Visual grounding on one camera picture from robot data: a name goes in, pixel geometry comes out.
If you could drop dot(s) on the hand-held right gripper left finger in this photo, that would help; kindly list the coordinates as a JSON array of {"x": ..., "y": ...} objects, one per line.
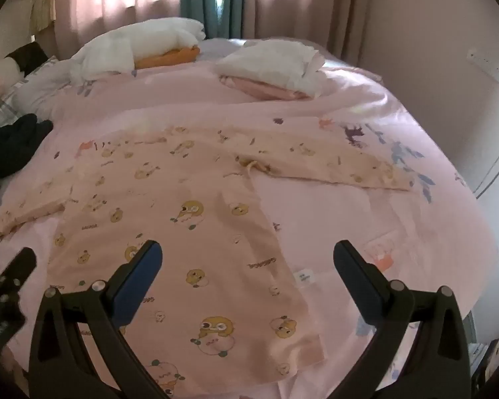
[{"x": 136, "y": 284}]

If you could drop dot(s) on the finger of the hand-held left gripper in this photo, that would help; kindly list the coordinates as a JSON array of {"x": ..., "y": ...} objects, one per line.
[{"x": 20, "y": 264}]

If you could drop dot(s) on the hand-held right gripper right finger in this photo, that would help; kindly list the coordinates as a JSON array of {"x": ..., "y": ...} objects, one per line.
[{"x": 357, "y": 284}]

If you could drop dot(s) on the duck print baby top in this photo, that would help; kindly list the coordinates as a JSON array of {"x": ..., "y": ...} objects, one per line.
[{"x": 183, "y": 203}]

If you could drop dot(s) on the black cloth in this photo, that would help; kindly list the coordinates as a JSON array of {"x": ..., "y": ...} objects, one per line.
[{"x": 12, "y": 145}]

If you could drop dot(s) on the pink printed blanket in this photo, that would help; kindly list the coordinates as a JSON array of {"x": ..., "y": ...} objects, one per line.
[{"x": 357, "y": 133}]

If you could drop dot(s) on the plaid pillow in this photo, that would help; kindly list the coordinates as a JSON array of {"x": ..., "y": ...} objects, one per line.
[{"x": 0, "y": 108}]

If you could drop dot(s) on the dark headboard object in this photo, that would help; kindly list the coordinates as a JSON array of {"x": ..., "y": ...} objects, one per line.
[{"x": 27, "y": 57}]

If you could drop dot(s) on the pink folded cloth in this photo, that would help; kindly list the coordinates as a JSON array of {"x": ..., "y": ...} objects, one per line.
[{"x": 258, "y": 89}]

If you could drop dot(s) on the orange folded cloth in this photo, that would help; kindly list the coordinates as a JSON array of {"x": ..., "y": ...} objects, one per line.
[{"x": 166, "y": 57}]

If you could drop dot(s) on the hanging beige cloth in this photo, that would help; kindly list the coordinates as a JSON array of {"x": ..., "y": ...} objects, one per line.
[{"x": 42, "y": 8}]

